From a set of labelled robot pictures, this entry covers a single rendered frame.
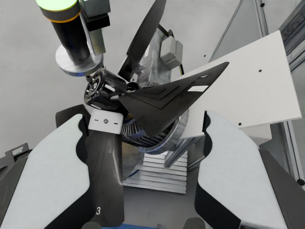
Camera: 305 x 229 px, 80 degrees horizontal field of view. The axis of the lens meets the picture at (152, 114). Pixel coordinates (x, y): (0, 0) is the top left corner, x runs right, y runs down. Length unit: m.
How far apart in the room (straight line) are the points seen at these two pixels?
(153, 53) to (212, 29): 2.13
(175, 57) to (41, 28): 2.27
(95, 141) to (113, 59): 1.80
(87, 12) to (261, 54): 0.47
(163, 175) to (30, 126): 1.31
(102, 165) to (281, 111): 0.45
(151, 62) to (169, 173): 1.12
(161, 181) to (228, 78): 1.19
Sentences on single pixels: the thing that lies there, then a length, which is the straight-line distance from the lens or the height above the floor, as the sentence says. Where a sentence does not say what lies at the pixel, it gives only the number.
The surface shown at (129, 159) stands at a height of 1.00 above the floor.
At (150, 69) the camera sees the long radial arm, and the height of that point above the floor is 1.14.
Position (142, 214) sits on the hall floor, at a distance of 1.69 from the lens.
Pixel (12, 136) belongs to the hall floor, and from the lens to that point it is 2.10.
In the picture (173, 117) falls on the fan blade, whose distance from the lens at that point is 0.27.
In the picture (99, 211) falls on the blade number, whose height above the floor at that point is 1.18.
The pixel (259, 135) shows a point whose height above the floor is 0.97.
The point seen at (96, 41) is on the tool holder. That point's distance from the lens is 0.29.
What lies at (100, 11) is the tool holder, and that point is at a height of 1.53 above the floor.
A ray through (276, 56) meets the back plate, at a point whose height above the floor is 1.35.
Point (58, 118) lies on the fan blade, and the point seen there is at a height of 0.98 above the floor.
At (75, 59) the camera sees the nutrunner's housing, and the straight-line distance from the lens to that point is 0.30.
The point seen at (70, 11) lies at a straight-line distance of 0.25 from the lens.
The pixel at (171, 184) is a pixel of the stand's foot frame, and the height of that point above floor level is 0.06.
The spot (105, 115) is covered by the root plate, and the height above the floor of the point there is 1.19.
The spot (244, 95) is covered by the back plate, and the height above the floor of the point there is 1.28.
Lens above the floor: 1.69
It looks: 65 degrees down
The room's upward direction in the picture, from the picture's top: 10 degrees clockwise
